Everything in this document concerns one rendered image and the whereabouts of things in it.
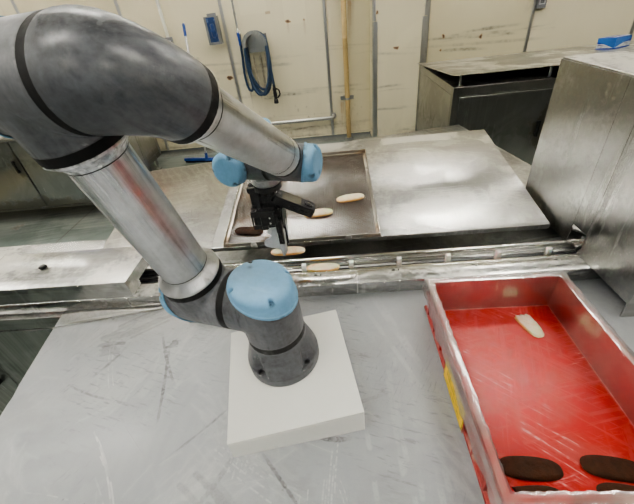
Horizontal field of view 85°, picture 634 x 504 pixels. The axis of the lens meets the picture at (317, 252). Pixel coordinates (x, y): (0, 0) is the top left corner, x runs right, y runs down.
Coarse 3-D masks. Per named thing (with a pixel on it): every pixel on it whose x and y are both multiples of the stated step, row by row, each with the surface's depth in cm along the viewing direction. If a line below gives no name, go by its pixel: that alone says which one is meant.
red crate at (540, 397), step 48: (480, 336) 81; (528, 336) 80; (480, 384) 72; (528, 384) 71; (576, 384) 70; (528, 432) 63; (576, 432) 63; (624, 432) 62; (480, 480) 57; (528, 480) 57; (576, 480) 57
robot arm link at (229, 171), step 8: (216, 160) 69; (224, 160) 69; (232, 160) 68; (216, 168) 70; (224, 168) 70; (232, 168) 69; (240, 168) 69; (248, 168) 70; (256, 168) 69; (216, 176) 72; (224, 176) 71; (232, 176) 70; (240, 176) 70; (248, 176) 72; (256, 176) 71; (224, 184) 72; (232, 184) 72
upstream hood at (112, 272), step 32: (0, 256) 114; (32, 256) 112; (64, 256) 110; (96, 256) 108; (128, 256) 106; (0, 288) 99; (32, 288) 98; (64, 288) 98; (96, 288) 98; (128, 288) 98
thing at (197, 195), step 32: (448, 128) 201; (512, 160) 158; (192, 192) 164; (224, 192) 160; (192, 224) 139; (224, 256) 119; (256, 256) 117; (288, 256) 115; (320, 256) 113; (64, 320) 101
